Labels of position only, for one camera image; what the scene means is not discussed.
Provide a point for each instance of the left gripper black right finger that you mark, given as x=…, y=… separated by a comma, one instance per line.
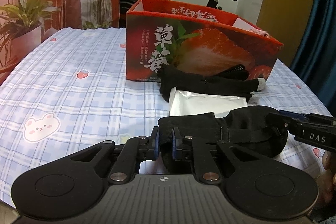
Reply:
x=253, y=184

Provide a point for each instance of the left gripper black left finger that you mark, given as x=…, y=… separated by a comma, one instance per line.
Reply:
x=70, y=186

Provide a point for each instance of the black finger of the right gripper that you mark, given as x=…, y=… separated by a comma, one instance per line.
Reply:
x=278, y=120
x=291, y=116

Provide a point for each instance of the black eye mask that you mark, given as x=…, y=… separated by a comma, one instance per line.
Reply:
x=246, y=127

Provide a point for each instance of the black glove grey tip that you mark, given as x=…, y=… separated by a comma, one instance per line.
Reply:
x=232, y=82

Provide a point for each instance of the pink knitted cloth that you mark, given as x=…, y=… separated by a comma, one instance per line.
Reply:
x=258, y=32

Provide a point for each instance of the person's right hand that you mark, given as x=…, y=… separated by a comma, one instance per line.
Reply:
x=326, y=180

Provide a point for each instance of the blue curtain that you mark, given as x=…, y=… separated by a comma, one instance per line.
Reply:
x=314, y=62

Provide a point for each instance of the plaid strawberry tablecloth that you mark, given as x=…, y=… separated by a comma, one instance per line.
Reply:
x=79, y=78

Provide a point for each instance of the red strawberry cardboard box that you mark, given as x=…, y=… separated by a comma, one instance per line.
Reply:
x=194, y=39

